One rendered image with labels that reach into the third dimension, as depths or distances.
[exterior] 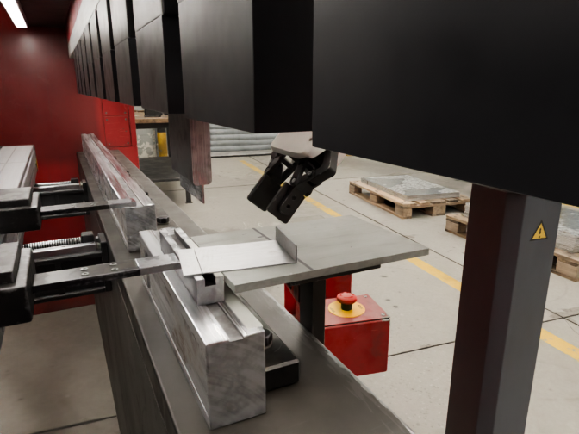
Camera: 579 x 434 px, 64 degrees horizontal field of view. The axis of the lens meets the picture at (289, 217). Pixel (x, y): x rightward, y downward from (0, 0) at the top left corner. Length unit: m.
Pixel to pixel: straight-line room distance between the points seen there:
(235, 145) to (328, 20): 8.25
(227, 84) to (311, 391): 0.37
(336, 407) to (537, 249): 0.77
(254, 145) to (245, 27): 8.27
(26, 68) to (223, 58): 2.41
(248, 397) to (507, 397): 0.93
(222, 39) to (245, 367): 0.31
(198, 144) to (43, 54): 2.22
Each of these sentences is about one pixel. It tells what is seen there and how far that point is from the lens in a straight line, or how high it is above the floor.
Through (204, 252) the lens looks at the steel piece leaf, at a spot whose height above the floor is 1.00.
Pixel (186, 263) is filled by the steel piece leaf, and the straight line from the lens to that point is 0.55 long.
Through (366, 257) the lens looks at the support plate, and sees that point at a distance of 0.57.
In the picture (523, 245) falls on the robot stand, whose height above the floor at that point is 0.86.
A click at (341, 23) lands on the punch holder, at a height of 1.22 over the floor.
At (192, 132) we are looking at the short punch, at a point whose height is 1.15.
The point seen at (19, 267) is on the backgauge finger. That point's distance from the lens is 0.54.
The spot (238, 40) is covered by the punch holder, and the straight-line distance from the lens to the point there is 0.25.
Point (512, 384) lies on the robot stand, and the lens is 1.32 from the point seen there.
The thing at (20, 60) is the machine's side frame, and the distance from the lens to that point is 2.67.
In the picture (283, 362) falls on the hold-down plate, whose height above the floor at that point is 0.90.
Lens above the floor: 1.20
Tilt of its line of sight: 16 degrees down
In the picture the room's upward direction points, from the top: straight up
